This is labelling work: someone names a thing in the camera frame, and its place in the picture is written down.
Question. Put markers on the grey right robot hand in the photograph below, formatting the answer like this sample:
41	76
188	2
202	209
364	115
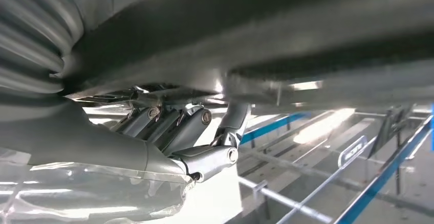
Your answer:
84	137

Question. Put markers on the blue ceiling beam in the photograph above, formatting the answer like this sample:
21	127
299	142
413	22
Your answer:
271	127
383	178

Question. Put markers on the ceiling tube light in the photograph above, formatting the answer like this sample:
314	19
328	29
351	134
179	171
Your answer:
322	127

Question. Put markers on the hanging label sign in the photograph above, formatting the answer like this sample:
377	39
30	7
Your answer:
352	151

